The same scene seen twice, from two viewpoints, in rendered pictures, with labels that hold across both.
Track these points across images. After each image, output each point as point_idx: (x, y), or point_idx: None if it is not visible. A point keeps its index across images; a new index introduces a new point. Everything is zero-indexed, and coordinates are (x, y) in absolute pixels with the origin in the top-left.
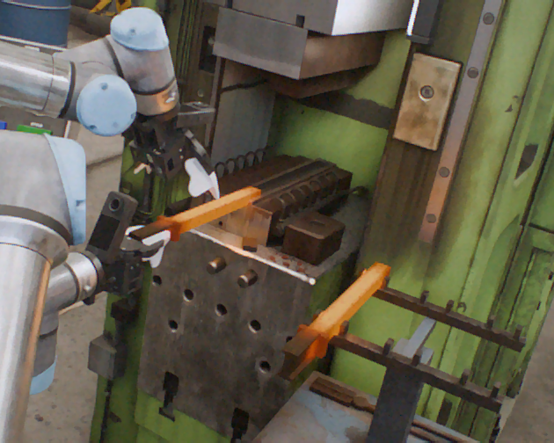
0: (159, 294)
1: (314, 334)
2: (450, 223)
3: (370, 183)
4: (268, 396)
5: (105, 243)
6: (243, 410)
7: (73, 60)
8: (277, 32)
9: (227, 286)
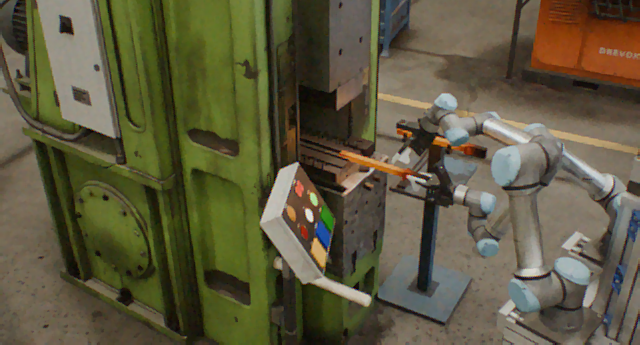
0: (347, 226)
1: (471, 144)
2: (369, 102)
3: None
4: (381, 214)
5: (449, 179)
6: (375, 230)
7: (468, 122)
8: (355, 80)
9: (367, 191)
